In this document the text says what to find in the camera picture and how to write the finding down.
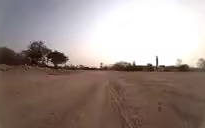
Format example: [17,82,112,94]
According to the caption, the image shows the distant line of trees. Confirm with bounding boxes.
[64,57,205,73]

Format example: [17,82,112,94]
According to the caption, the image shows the brown dirt road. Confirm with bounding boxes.
[0,64,205,128]

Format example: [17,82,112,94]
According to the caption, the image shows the tall dark tower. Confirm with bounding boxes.
[155,55,159,70]

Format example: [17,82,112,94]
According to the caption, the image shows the clump of dark trees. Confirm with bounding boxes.
[0,40,70,68]

